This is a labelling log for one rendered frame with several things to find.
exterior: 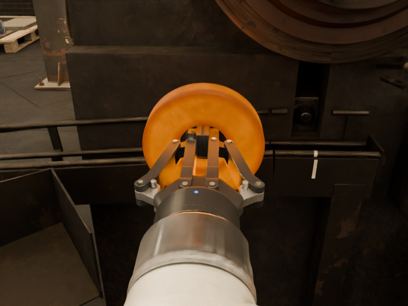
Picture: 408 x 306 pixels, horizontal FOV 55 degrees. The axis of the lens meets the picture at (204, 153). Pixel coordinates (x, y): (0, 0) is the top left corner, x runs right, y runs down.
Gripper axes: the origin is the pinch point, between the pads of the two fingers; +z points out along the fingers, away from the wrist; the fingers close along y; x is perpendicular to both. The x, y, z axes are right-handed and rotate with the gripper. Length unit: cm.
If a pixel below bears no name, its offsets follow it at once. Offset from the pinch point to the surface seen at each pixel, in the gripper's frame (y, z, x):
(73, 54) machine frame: -25.9, 29.6, 1.1
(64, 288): -20.5, -5.2, -23.4
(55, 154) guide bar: -31.8, 25.2, -18.7
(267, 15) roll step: 9.2, 18.4, 10.5
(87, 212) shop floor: -56, 91, -89
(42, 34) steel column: -139, 271, -56
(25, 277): -27.4, -2.8, -23.9
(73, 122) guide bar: -27.8, 27.5, -12.6
